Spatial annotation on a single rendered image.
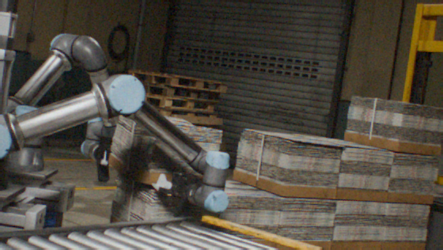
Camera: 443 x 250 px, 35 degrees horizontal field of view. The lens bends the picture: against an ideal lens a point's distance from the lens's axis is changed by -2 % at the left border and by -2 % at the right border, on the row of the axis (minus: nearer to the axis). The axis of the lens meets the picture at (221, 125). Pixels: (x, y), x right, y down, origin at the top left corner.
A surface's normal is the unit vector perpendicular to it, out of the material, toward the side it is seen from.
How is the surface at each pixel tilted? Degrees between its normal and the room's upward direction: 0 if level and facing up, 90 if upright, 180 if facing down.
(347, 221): 90
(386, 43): 90
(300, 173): 90
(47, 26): 90
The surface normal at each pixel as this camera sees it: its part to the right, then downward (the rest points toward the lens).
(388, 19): -0.59, -0.04
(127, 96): 0.45, 0.06
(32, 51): 0.79, 0.15
